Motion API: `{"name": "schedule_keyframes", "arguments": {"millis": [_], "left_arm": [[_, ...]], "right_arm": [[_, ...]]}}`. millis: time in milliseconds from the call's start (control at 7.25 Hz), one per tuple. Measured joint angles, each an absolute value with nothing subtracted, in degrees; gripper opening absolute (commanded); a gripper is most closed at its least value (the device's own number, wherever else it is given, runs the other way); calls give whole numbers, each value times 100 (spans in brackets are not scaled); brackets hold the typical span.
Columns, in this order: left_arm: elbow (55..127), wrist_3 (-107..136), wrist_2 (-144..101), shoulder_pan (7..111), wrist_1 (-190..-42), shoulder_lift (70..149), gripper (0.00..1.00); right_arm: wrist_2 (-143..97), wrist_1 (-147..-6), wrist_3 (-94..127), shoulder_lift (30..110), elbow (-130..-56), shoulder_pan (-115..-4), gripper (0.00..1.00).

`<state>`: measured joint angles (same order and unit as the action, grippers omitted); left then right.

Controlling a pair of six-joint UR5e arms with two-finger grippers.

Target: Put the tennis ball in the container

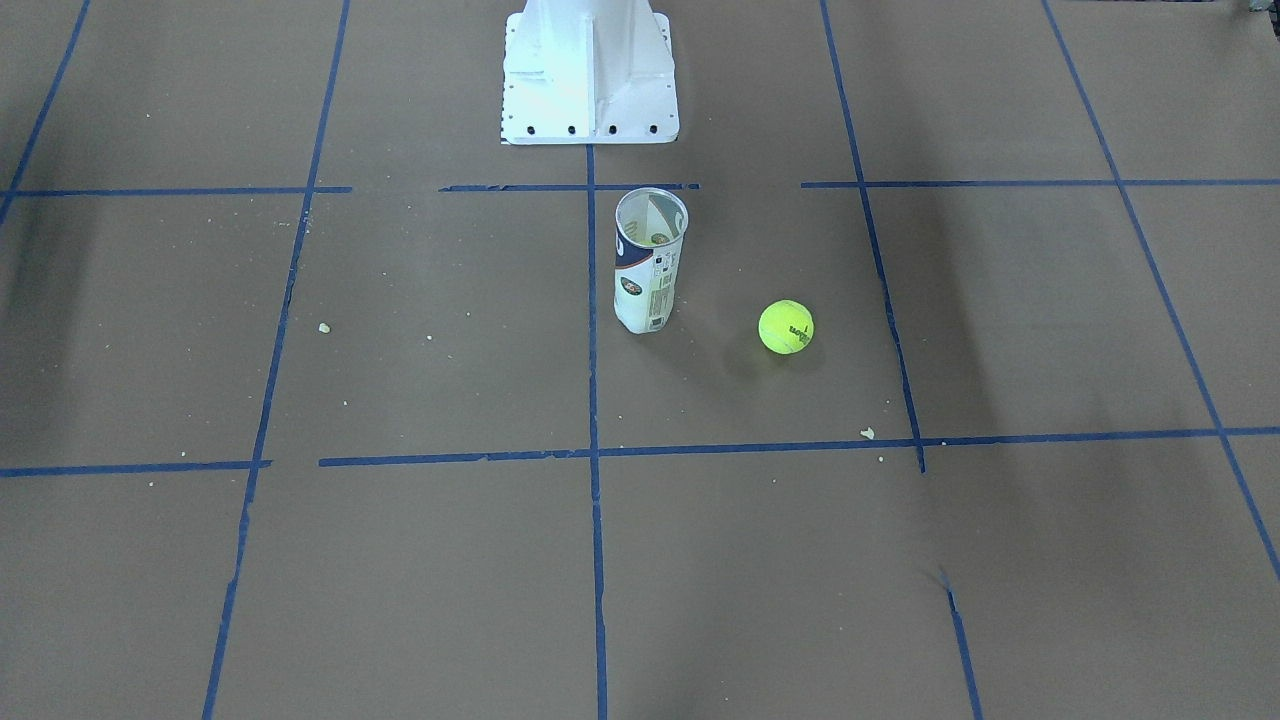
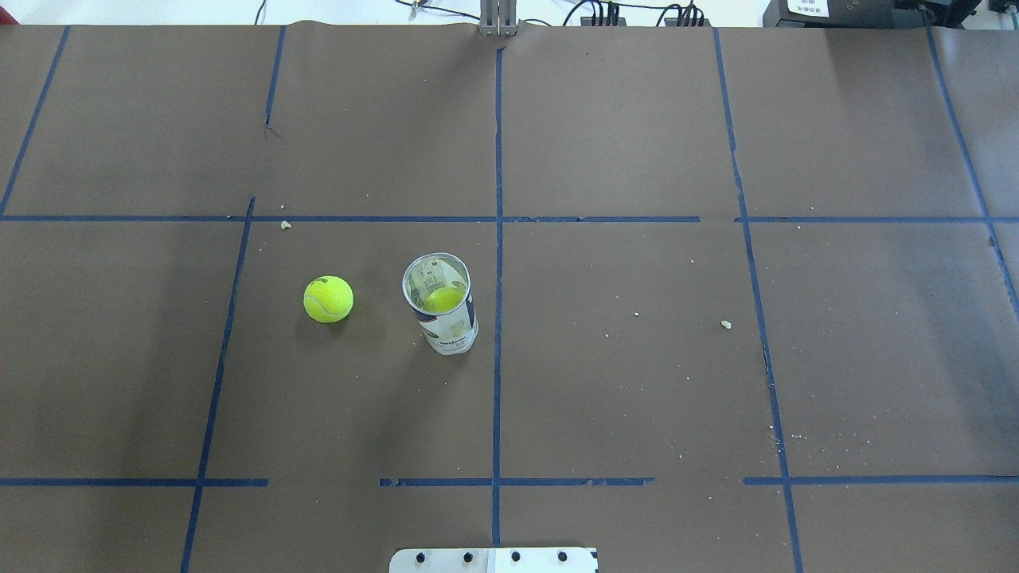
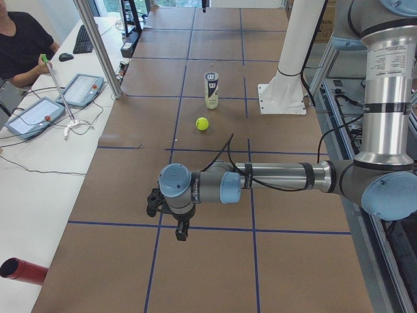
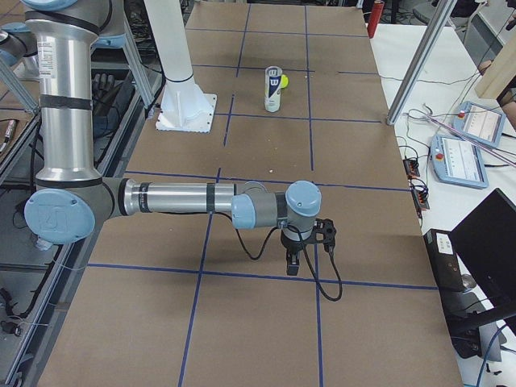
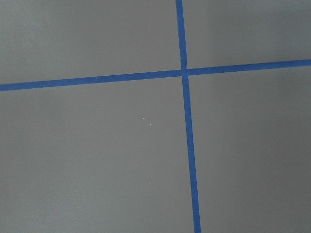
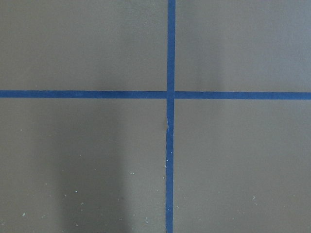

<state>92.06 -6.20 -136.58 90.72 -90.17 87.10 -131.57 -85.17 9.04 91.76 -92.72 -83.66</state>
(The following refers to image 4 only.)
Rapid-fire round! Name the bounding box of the orange black terminal board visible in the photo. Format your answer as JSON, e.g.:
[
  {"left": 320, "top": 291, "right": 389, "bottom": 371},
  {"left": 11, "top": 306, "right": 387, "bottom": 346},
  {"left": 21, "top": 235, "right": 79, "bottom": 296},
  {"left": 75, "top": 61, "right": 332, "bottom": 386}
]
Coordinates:
[{"left": 402, "top": 158, "right": 420, "bottom": 178}]

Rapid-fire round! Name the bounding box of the red cylinder tube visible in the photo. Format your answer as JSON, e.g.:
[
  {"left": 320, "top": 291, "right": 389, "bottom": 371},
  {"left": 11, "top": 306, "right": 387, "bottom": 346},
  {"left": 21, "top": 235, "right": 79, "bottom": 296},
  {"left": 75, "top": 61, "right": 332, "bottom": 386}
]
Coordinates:
[{"left": 367, "top": 0, "right": 385, "bottom": 39}]

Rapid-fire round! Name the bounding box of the near blue teach pendant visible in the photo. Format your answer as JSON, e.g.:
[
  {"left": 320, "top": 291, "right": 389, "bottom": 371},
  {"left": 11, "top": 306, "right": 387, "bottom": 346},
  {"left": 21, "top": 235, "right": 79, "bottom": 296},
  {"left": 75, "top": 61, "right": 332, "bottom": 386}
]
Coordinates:
[{"left": 430, "top": 135, "right": 489, "bottom": 189}]

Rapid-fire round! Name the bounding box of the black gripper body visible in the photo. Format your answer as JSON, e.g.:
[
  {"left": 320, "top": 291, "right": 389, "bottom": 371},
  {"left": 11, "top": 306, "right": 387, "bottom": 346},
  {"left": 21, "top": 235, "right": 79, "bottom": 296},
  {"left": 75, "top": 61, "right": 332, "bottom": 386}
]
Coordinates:
[{"left": 281, "top": 227, "right": 315, "bottom": 254}]

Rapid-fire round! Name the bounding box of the second grey robot arm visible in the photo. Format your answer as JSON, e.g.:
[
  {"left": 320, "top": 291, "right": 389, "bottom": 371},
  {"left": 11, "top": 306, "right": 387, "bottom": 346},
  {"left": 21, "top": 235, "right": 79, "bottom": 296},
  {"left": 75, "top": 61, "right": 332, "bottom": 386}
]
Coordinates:
[{"left": 1, "top": 22, "right": 38, "bottom": 67}]

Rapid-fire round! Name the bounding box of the aluminium frame post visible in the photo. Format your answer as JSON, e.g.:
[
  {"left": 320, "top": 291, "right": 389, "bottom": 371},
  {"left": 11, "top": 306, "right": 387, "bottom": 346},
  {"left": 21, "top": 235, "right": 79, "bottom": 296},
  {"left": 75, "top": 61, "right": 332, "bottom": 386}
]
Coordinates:
[{"left": 386, "top": 0, "right": 456, "bottom": 126}]

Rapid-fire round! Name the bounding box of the black computer box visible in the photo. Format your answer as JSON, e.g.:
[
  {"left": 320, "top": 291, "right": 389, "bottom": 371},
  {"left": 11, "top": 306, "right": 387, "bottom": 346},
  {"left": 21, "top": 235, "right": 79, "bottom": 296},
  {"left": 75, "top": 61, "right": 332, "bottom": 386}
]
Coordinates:
[{"left": 423, "top": 229, "right": 468, "bottom": 293}]

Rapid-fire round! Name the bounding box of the black camera cable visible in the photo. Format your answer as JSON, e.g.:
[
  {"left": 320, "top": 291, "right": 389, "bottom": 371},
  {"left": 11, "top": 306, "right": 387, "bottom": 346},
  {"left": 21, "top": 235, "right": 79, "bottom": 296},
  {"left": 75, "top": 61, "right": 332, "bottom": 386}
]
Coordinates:
[{"left": 231, "top": 213, "right": 343, "bottom": 302}]

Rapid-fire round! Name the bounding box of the blue teach pendant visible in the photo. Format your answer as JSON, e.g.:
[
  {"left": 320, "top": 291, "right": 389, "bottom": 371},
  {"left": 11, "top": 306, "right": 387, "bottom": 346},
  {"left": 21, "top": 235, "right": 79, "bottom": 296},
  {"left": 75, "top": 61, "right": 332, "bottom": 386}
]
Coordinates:
[
  {"left": 430, "top": 135, "right": 489, "bottom": 189},
  {"left": 452, "top": 102, "right": 506, "bottom": 148}
]

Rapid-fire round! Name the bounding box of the white pedestal column base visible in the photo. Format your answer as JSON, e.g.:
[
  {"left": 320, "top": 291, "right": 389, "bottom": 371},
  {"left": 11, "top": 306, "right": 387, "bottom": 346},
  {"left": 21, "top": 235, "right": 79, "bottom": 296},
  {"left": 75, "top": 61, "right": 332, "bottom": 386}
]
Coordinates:
[{"left": 144, "top": 0, "right": 217, "bottom": 133}]

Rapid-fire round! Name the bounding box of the yellow tennis ball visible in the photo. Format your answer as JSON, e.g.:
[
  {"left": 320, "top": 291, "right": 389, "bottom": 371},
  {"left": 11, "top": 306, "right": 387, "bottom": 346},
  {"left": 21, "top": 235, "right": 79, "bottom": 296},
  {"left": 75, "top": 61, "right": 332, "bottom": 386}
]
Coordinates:
[{"left": 280, "top": 74, "right": 289, "bottom": 89}]

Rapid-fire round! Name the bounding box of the far blue teach pendant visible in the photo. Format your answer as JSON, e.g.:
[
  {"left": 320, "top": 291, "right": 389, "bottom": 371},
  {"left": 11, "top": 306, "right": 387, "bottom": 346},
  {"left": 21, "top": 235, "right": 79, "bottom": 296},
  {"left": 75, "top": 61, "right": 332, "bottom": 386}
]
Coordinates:
[{"left": 452, "top": 102, "right": 506, "bottom": 148}]

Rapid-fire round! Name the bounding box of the clear tennis ball can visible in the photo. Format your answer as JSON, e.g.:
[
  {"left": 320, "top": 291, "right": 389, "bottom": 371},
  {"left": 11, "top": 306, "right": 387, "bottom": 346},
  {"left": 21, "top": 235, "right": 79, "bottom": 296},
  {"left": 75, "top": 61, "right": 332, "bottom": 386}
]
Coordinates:
[{"left": 264, "top": 66, "right": 282, "bottom": 113}]

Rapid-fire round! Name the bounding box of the black monitor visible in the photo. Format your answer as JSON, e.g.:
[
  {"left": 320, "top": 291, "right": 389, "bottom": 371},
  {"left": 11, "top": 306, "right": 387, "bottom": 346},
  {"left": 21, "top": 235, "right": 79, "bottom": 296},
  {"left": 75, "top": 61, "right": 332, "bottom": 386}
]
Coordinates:
[{"left": 450, "top": 188, "right": 516, "bottom": 306}]

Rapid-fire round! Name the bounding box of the metal reacher stick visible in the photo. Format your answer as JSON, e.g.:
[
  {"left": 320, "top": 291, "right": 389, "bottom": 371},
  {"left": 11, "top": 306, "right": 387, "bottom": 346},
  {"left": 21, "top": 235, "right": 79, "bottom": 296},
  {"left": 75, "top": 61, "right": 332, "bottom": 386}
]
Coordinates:
[{"left": 423, "top": 102, "right": 506, "bottom": 160}]

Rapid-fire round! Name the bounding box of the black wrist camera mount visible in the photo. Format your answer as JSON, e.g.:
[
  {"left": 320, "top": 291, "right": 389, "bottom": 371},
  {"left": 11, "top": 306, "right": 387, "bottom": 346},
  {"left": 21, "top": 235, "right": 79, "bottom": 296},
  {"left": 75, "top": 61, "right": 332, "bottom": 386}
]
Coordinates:
[{"left": 312, "top": 218, "right": 337, "bottom": 254}]

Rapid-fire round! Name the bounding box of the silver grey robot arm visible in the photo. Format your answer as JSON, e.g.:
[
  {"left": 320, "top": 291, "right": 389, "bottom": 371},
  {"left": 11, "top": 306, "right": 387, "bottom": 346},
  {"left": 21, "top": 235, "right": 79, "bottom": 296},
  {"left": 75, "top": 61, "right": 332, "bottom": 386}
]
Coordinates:
[{"left": 24, "top": 1, "right": 324, "bottom": 276}]

